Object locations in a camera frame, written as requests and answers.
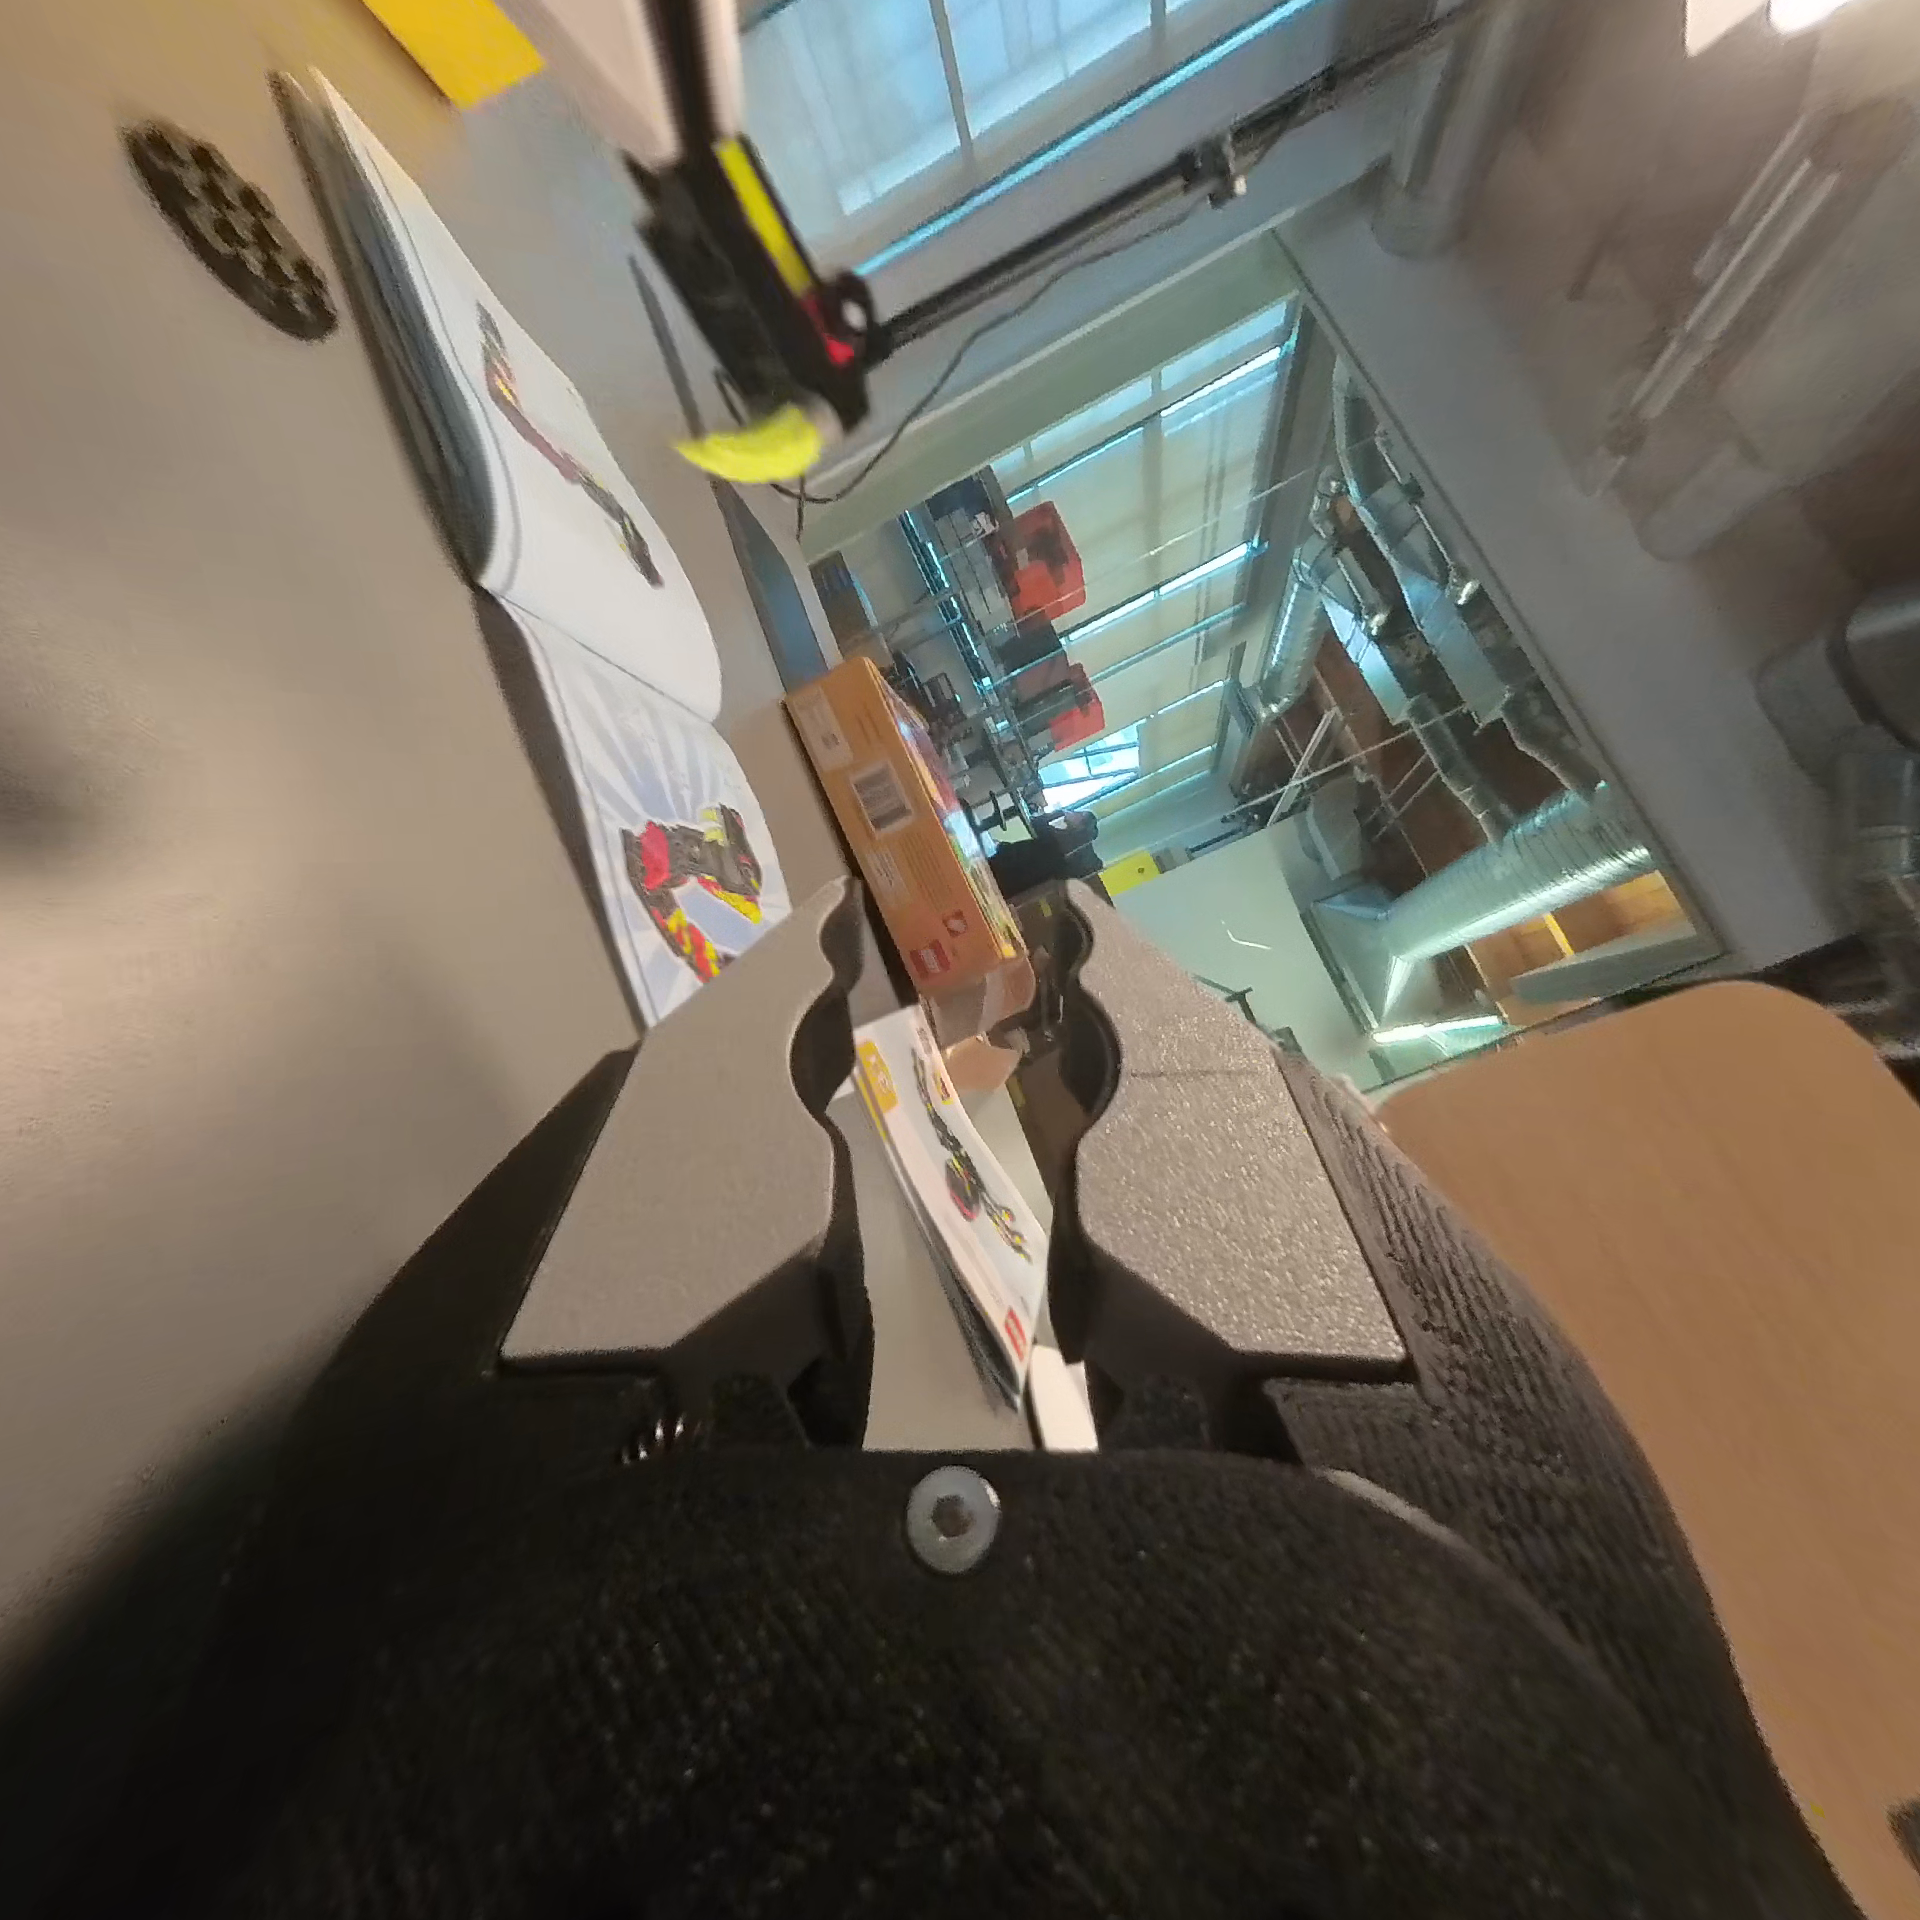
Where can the yellow paper sheet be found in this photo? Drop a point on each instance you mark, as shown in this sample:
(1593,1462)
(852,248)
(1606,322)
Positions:
(451,45)

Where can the black window actuator rod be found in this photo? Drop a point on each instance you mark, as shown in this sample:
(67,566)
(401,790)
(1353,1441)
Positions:
(1051,240)

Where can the orange cardboard lego box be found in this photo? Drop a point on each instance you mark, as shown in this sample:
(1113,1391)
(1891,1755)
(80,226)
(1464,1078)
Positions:
(885,810)

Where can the red storage box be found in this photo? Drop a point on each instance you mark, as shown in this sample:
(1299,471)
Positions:
(1073,704)
(1038,559)

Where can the wooden chair back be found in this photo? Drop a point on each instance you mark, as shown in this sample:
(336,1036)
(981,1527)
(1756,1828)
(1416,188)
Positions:
(1725,1274)

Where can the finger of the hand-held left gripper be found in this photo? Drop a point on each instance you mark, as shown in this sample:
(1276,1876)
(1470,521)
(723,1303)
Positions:
(631,68)

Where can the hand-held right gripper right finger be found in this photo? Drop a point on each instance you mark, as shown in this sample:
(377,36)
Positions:
(1215,1200)

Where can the black yellow lego snake head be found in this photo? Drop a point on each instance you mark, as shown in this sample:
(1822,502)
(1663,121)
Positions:
(734,285)

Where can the round black lego plate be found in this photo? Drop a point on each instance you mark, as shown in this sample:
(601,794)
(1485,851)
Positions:
(233,224)

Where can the closed lego instruction booklet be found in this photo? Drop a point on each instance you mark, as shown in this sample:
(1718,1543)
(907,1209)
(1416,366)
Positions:
(960,1200)

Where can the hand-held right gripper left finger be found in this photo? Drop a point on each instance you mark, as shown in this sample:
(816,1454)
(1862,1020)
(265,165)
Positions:
(674,1200)

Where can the open lego instruction booklet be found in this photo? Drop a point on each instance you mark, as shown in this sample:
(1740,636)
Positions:
(451,374)

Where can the white paper sheet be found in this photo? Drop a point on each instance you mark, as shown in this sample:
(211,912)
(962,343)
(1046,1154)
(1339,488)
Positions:
(1062,1402)

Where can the silver corrugated ventilation duct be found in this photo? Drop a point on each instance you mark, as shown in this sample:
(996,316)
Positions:
(1514,885)

